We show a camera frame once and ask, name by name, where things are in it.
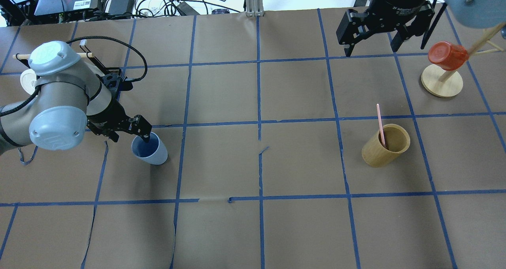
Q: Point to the light blue plastic cup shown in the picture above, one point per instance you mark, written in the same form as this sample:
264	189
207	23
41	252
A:
153	151

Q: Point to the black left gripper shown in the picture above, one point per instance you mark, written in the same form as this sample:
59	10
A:
107	117

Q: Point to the black wire mug rack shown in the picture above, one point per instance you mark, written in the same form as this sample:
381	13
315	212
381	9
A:
110	77

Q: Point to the wooden cup tree stand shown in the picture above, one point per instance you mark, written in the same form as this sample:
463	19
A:
447	84

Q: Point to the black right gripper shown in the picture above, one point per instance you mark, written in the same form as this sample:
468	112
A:
399	2

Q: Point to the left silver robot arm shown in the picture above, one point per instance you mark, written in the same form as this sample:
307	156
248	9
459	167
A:
68	97

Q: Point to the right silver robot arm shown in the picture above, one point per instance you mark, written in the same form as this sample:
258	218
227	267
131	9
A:
470	13

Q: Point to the aluminium frame post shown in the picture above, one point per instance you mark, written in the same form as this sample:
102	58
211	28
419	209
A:
254	8

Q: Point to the white mug far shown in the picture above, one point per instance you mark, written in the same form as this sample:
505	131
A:
28	79

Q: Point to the black power brick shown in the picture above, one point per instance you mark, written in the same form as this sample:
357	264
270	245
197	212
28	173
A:
120	7

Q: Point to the bamboo cylinder holder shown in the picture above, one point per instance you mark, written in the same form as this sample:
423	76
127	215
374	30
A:
398	142

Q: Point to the orange cup on stand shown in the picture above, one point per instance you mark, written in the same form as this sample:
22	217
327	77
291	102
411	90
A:
448	56

